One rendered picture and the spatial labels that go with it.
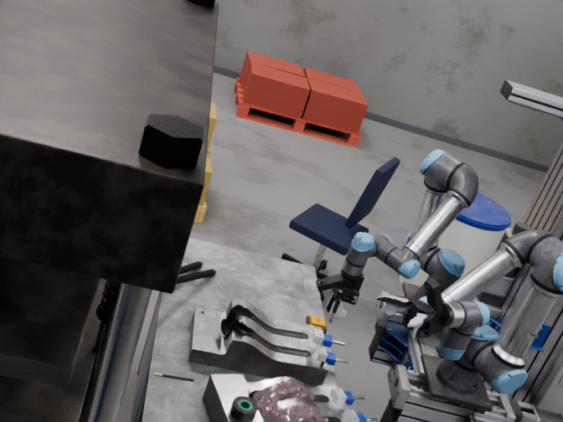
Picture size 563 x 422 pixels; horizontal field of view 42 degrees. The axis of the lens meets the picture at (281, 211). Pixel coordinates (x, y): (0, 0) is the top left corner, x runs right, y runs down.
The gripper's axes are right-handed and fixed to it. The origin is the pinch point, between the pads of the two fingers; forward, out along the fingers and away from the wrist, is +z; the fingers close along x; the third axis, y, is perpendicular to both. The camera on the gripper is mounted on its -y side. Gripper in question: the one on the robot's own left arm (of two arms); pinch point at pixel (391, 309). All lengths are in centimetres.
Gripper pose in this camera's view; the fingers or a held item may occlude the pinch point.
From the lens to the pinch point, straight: 206.5
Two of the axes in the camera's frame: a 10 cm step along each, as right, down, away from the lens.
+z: -8.7, -0.5, -5.0
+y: -2.3, 9.2, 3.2
